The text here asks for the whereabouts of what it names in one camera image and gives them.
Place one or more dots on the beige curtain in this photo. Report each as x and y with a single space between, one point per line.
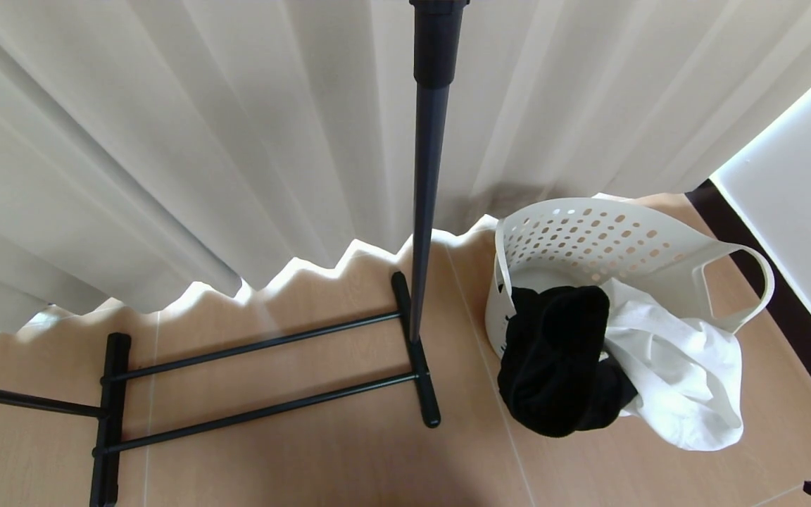
166 141

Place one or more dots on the black clothes rack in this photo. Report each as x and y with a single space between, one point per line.
428 176

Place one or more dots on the black shorts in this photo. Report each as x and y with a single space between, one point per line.
553 366

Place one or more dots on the white garment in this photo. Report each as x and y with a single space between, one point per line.
687 380

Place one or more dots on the white laundry basket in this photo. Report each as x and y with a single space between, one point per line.
588 232

